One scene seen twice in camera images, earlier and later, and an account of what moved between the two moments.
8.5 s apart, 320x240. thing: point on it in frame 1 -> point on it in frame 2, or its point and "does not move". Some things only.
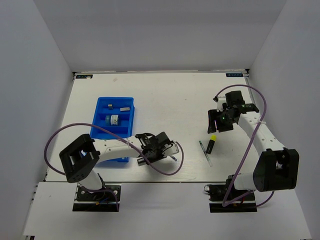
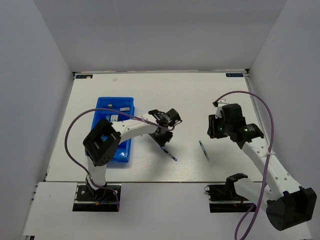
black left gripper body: [158, 154] -> [162, 138]
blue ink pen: [173, 157] does not move
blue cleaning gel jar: [112, 120] does not move
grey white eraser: [123, 109] does not move
